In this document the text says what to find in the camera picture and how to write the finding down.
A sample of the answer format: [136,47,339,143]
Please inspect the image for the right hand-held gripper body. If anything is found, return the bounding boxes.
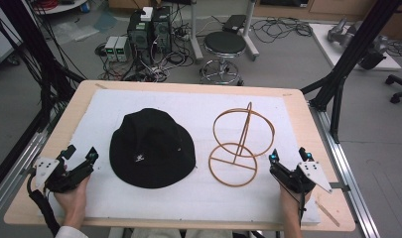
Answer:
[269,160,334,195]

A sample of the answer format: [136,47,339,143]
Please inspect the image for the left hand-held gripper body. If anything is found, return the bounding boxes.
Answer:
[34,157,95,194]

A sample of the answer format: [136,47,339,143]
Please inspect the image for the wooden ring hat stand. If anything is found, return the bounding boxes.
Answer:
[207,101,277,188]

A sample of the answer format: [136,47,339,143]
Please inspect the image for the black bucket hat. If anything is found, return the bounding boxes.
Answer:
[108,107,198,189]

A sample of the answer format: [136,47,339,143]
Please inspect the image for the person's right hand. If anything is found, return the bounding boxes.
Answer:
[279,182,313,223]

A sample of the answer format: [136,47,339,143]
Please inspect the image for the person's left hand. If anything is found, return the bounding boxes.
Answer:
[54,175,91,229]

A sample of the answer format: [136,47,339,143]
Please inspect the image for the thin wooden stick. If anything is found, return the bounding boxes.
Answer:
[314,200,341,228]

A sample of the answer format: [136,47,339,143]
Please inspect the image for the white foam mat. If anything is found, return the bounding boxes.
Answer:
[39,88,322,226]

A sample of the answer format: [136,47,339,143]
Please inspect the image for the grey power supply unit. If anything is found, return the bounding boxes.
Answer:
[115,36,132,62]
[103,36,119,62]

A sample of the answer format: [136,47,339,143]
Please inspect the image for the white floor board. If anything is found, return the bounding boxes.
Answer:
[309,22,402,72]

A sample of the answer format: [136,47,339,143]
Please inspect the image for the black office chair base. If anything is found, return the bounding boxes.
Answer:
[384,73,402,105]

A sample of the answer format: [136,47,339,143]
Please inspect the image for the person's legs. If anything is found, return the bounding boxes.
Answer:
[130,227,234,238]

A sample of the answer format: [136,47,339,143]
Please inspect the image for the black round stool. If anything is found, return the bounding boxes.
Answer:
[199,31,248,86]

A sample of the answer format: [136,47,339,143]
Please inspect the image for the black computer tower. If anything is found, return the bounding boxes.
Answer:
[126,10,154,65]
[151,5,174,56]

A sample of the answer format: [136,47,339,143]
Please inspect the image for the flat black box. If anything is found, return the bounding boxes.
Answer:
[222,14,248,35]

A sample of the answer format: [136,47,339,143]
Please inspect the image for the small white box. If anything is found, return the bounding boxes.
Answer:
[140,6,154,23]

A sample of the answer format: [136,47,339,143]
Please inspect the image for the thin black cable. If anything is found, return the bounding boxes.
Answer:
[297,191,306,229]

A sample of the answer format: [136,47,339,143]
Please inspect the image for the aluminium rail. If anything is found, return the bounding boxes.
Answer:
[308,104,382,238]
[0,131,58,219]

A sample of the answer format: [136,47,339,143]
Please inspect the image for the thick black sleeved cable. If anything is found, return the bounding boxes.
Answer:
[26,172,63,238]

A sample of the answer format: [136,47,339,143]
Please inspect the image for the black metal frame stand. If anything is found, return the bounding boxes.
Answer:
[0,0,87,196]
[300,0,402,145]

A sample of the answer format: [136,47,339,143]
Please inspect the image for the white table leg frame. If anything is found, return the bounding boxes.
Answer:
[188,0,261,62]

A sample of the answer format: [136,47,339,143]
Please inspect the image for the tangle of black floor cables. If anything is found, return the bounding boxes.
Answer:
[249,15,314,45]

